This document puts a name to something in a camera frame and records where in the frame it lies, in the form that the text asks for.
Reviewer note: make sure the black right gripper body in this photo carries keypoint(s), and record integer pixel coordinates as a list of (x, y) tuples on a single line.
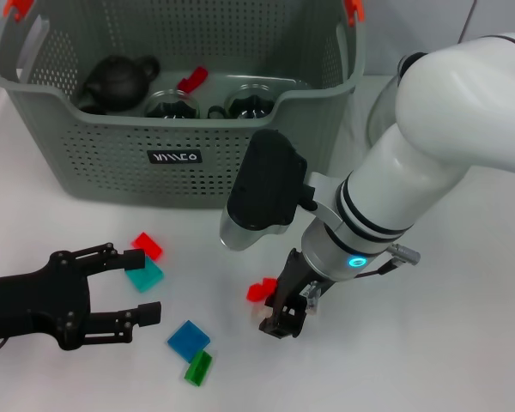
[(296, 283)]

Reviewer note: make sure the bright red toy brick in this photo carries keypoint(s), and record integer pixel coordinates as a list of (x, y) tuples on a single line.
[(150, 246)]

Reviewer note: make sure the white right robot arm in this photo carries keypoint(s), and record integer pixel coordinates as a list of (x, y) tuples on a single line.
[(433, 129)]

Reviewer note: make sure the teal toy brick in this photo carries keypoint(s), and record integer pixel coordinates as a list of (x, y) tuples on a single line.
[(148, 279)]

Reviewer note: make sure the green toy brick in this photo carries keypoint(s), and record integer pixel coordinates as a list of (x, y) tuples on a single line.
[(198, 368)]

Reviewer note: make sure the glass teacup black holder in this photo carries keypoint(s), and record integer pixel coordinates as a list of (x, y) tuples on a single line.
[(249, 103), (171, 105)]

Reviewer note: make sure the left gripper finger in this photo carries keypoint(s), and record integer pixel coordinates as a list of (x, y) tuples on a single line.
[(134, 259), (150, 313)]

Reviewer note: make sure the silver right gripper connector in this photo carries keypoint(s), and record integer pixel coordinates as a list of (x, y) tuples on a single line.
[(311, 296)]

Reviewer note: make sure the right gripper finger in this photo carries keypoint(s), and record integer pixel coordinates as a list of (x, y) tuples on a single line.
[(289, 322)]

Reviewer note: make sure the dark red toy brick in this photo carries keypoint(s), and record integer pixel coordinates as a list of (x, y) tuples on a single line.
[(193, 79)]

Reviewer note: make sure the red stepped toy brick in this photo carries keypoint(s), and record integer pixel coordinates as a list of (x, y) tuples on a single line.
[(257, 292)]

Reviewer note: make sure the grey perforated storage bin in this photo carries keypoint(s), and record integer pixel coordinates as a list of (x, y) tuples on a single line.
[(111, 180)]

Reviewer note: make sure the blue toy brick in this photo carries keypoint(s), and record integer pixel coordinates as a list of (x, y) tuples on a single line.
[(189, 339)]

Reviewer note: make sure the dark clay teapot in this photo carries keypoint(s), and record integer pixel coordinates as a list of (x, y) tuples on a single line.
[(116, 81)]

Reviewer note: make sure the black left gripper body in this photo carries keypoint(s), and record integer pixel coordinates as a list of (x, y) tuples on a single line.
[(34, 304)]

